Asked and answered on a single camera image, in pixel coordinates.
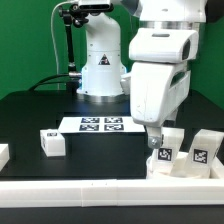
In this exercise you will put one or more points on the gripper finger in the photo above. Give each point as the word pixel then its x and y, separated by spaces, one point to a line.
pixel 155 137

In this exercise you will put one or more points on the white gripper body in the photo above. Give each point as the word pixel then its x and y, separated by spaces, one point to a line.
pixel 156 91

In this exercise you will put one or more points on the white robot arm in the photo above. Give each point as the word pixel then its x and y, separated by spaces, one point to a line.
pixel 103 75

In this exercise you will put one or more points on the white tag base sheet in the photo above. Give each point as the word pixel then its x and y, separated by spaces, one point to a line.
pixel 107 124

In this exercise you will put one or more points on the white block at left edge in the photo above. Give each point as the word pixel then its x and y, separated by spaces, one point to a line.
pixel 4 155

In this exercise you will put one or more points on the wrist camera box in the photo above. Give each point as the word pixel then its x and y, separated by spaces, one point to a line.
pixel 164 45

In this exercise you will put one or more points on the white L-shaped obstacle frame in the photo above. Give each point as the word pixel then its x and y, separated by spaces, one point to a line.
pixel 86 193

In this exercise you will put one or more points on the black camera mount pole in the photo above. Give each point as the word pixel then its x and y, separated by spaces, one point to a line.
pixel 72 17

